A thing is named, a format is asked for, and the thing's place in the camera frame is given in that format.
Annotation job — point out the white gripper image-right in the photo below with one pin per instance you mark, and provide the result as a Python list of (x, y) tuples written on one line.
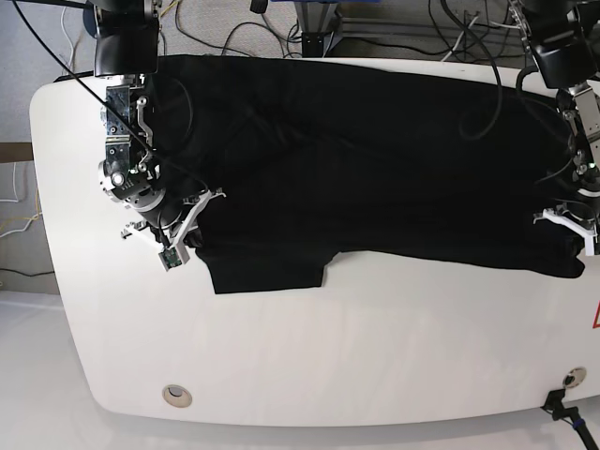
[(574, 225)]

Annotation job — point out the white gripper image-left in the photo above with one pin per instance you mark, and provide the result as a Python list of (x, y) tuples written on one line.
[(166, 221)]

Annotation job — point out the black T-shirt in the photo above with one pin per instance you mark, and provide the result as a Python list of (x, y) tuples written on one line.
[(315, 159)]

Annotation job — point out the black robot arm image-left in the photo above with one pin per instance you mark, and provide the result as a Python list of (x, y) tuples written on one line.
[(153, 156)]

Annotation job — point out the red warning triangle sticker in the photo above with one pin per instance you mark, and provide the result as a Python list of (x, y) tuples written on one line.
[(596, 320)]

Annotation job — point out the silver table grommet right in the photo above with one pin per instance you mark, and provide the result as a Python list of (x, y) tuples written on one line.
[(574, 377)]

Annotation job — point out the silver table grommet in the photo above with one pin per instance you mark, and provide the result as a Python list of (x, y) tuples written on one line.
[(574, 377), (177, 396)]

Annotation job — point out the silver table grommet left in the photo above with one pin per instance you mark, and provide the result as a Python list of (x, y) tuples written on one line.
[(177, 396)]

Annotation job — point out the black round stand base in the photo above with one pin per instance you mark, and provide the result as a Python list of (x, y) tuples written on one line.
[(89, 21)]

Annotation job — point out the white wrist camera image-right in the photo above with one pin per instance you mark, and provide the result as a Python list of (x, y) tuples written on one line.
[(591, 243)]

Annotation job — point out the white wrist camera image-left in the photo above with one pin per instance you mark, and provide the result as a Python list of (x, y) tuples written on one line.
[(172, 257)]

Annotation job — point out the black clamp with cable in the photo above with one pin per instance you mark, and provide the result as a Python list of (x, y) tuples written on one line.
[(554, 407)]

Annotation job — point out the black table leg bracket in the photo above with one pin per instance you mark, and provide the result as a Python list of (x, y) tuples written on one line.
[(316, 44)]

